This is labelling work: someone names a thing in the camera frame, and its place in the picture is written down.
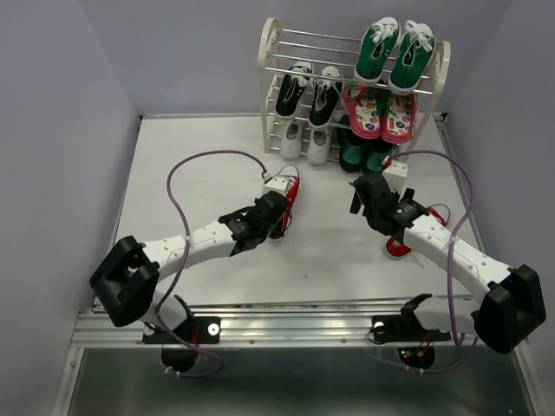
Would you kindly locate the left pink patterned slipper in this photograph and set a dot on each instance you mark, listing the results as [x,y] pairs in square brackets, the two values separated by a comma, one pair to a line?
[364,107]

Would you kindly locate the white sneaker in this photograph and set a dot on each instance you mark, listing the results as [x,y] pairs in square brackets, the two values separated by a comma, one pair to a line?
[319,145]
[291,138]

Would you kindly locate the cream metal shoe shelf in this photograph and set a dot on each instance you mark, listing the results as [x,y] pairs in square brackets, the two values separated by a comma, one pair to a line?
[279,48]

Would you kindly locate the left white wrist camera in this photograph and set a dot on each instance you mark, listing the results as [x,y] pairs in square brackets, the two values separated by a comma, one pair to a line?
[279,184]

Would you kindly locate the green canvas sneaker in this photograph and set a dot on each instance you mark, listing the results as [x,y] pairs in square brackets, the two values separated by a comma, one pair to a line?
[378,42]
[416,51]

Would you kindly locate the dark green shoe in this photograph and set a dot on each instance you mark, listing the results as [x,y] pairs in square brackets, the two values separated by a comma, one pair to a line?
[352,147]
[376,152]

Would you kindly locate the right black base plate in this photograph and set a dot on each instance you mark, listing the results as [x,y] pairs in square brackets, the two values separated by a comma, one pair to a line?
[402,328]

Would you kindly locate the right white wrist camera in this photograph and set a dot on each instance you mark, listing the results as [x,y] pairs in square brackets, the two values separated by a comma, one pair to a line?
[395,175]

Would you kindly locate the left dark green shoe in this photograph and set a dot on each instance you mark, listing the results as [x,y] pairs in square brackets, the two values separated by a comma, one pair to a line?
[352,147]

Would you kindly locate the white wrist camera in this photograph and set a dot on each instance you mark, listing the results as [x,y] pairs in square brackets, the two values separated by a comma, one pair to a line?
[279,184]
[395,175]

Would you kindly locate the right green canvas sneaker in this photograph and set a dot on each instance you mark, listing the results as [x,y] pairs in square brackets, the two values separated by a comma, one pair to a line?
[416,51]

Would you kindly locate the black canvas sneaker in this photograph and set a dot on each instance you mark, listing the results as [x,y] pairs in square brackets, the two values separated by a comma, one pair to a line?
[327,92]
[295,82]

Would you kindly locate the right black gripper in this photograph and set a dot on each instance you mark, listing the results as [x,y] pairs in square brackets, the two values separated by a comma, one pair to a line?
[408,194]

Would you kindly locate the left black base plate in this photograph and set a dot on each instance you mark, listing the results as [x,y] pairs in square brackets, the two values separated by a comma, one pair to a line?
[198,330]

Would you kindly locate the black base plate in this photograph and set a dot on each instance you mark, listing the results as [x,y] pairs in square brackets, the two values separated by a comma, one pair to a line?
[402,328]
[198,330]

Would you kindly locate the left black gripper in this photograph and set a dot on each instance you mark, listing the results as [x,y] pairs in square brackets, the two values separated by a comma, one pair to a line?
[277,230]

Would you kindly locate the left green canvas sneaker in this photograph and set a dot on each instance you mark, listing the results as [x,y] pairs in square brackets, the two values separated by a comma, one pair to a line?
[378,42]

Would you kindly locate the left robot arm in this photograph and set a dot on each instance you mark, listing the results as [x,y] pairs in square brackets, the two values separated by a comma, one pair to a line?
[126,281]

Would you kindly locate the right pink patterned slipper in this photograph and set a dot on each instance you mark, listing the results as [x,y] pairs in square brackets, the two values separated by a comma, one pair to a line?
[398,118]

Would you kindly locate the pink patterned slipper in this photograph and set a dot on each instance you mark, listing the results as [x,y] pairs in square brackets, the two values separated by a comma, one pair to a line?
[398,118]
[364,107]

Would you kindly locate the red canvas sneaker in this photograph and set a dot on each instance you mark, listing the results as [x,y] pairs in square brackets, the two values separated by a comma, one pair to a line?
[292,171]
[396,250]

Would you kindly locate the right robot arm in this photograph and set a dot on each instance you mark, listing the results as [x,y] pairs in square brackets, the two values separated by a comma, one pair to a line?
[505,304]

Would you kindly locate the aluminium mounting rail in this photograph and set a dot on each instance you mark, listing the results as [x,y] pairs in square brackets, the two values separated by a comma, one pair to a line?
[317,325]

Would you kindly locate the right dark green shoe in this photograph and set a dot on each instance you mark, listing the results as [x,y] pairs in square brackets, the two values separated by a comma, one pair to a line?
[376,152]

